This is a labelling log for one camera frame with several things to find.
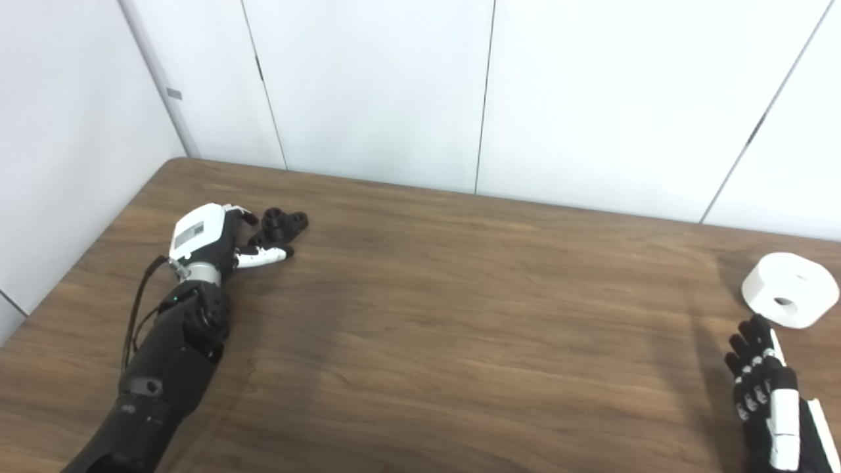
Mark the black flanged holder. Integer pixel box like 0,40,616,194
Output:
261,208,309,247

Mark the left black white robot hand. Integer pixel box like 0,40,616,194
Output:
169,203,295,280

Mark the round white piece with hole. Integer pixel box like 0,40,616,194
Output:
742,252,840,329

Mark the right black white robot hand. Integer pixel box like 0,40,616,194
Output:
724,314,841,473

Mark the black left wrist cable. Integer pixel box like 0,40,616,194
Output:
122,255,175,375

